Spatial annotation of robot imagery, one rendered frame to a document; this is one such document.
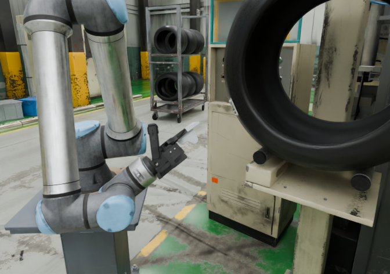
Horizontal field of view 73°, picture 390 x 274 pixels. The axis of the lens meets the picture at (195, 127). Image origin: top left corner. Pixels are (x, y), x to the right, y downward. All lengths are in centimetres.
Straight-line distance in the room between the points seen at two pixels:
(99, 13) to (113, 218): 54
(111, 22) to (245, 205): 143
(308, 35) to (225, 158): 859
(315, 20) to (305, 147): 949
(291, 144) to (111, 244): 91
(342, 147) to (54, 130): 72
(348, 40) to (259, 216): 118
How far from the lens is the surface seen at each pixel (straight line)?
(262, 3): 80
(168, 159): 82
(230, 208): 194
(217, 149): 181
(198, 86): 535
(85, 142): 118
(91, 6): 81
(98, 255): 139
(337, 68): 114
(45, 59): 78
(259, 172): 89
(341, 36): 114
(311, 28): 1011
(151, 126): 83
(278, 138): 80
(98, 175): 124
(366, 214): 88
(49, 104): 76
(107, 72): 92
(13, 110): 591
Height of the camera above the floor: 123
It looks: 16 degrees down
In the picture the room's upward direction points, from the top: straight up
